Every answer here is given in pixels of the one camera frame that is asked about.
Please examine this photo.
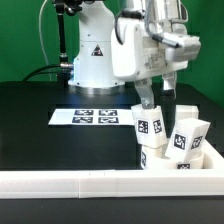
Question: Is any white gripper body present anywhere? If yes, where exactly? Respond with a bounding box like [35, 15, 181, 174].
[111, 18, 201, 82]

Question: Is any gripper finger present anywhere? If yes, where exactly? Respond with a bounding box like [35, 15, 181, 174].
[134, 78, 154, 109]
[162, 72, 177, 98]

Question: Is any white round stool seat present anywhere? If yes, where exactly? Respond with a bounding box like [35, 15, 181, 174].
[140, 145, 204, 170]

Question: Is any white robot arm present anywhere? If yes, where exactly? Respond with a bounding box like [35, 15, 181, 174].
[52, 0, 201, 109]

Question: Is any white marker sheet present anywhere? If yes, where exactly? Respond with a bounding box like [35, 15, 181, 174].
[49, 109, 134, 126]

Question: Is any white L-shaped fence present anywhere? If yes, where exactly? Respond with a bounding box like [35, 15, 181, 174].
[0, 143, 224, 199]

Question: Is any black cable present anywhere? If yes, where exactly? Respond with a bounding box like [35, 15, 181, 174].
[22, 64, 74, 82]

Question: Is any grey cable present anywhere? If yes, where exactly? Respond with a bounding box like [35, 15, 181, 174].
[37, 0, 53, 82]

